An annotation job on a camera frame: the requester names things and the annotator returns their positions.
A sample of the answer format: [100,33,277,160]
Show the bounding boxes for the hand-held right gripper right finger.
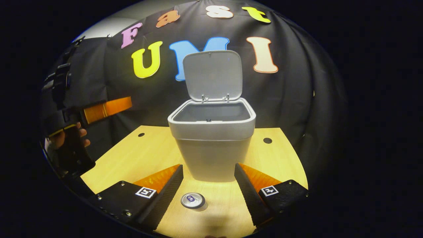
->
[234,163,309,228]

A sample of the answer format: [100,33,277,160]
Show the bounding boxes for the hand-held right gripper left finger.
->
[88,164,184,232]

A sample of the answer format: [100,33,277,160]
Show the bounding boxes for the silver pop can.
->
[180,192,206,209]

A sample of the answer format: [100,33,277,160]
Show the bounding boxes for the white desktop garbage bin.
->
[168,50,256,183]

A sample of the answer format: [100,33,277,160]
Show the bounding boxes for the wooden desktop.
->
[80,125,308,238]

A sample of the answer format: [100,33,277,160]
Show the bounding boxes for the black backdrop cloth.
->
[41,0,347,185]

